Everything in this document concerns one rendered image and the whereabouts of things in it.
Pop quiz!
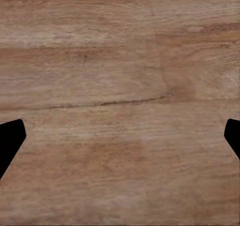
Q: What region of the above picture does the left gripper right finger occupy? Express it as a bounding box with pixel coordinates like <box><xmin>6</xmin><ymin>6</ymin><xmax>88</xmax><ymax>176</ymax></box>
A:
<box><xmin>224</xmin><ymin>119</ymin><xmax>240</xmax><ymax>159</ymax></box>

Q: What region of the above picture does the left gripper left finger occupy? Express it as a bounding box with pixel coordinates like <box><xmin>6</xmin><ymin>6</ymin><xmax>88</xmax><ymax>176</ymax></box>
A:
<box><xmin>0</xmin><ymin>119</ymin><xmax>26</xmax><ymax>180</ymax></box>

